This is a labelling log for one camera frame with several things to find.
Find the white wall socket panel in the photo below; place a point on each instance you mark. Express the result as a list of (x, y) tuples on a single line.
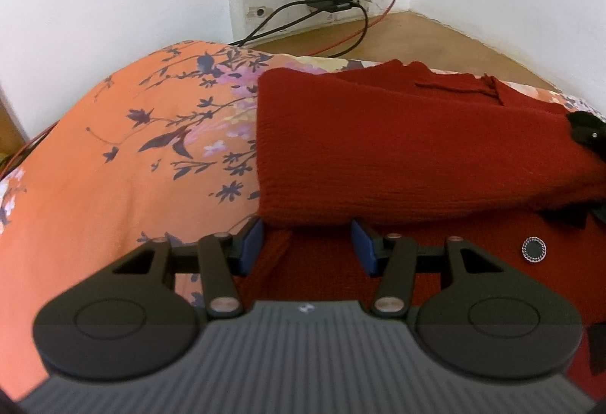
[(277, 18)]

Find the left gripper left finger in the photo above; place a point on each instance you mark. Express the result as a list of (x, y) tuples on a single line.
[(144, 311)]

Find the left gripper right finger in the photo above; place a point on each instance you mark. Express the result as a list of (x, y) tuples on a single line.
[(470, 311)]

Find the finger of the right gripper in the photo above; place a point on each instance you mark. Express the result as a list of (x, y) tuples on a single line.
[(588, 130)]

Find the floral orange bedsheet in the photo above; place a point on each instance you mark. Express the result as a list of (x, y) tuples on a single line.
[(164, 148)]

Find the red knit cardigan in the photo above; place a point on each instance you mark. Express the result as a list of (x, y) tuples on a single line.
[(429, 156)]

